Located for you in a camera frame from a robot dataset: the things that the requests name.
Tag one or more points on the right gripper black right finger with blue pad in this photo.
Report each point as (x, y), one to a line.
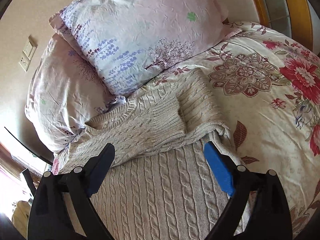
(270, 217)

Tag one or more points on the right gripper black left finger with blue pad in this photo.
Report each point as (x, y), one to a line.
(49, 217)

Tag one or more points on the cream cable-knit sweater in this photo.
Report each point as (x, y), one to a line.
(160, 185)

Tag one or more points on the brown window curtain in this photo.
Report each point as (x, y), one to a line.
(9, 165)

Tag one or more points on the dark glass bedside tabletop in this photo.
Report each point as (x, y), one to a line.
(37, 148)

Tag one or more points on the lower pink print pillow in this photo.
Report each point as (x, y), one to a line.
(64, 93)

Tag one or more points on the upper lavender print pillow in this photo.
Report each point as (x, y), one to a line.
(129, 42)

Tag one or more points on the white wall power socket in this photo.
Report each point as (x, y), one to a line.
(24, 62)

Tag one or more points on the beige wall switch plate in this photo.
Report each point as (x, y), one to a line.
(29, 48)

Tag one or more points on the wooden headboard frame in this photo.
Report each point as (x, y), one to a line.
(289, 17)

